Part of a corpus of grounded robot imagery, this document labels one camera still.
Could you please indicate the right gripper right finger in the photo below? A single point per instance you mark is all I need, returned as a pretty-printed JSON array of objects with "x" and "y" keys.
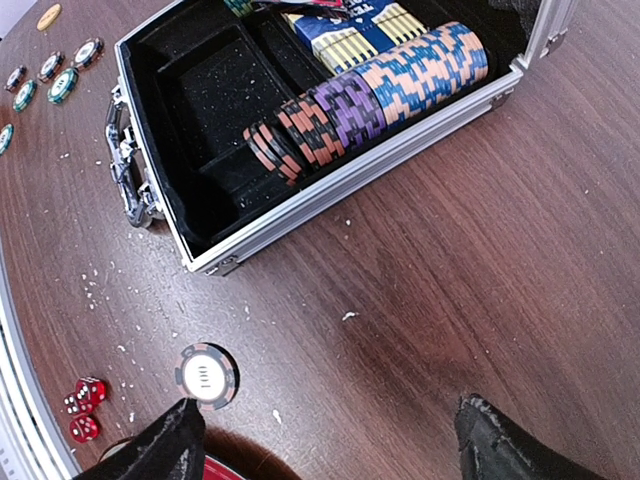
[{"x": 492, "y": 446}]

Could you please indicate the front aluminium rail base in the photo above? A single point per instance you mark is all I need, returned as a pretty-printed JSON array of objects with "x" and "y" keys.
[{"x": 32, "y": 444}]

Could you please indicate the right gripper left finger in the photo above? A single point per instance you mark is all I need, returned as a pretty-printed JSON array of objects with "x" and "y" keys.
[{"x": 170, "y": 448}]

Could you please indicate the purple chip stack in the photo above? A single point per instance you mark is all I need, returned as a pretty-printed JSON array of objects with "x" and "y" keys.
[{"x": 352, "y": 107}]

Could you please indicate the yellow big blind button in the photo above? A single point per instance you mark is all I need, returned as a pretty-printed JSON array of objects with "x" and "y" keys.
[{"x": 49, "y": 17}]

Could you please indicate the red translucent die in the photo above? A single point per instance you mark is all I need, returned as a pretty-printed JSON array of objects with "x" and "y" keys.
[
  {"x": 74, "y": 407},
  {"x": 84, "y": 428},
  {"x": 90, "y": 390}
]

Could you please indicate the green poker chip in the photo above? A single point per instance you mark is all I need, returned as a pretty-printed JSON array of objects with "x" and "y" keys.
[
  {"x": 63, "y": 85},
  {"x": 25, "y": 96},
  {"x": 6, "y": 136}
]

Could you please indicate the blue orange chip stack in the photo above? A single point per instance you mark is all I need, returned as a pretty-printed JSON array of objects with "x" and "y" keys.
[{"x": 421, "y": 73}]

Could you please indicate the aluminium poker case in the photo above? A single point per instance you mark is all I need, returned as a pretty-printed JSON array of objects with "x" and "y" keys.
[{"x": 194, "y": 76}]

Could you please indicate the green chip stack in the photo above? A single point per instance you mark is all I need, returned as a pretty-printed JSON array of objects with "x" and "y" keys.
[{"x": 243, "y": 8}]

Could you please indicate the red floral plate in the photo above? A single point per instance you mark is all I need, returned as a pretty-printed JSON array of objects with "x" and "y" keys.
[{"x": 231, "y": 455}]

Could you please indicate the black orange poker chip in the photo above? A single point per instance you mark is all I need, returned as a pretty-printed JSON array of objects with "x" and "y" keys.
[
  {"x": 87, "y": 53},
  {"x": 15, "y": 78},
  {"x": 207, "y": 373},
  {"x": 51, "y": 66}
]

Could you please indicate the blue playing card box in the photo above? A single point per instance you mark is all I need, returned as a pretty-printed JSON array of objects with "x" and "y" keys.
[{"x": 368, "y": 29}]

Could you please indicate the black orange chip stack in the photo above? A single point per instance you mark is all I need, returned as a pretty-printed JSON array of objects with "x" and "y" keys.
[{"x": 299, "y": 142}]

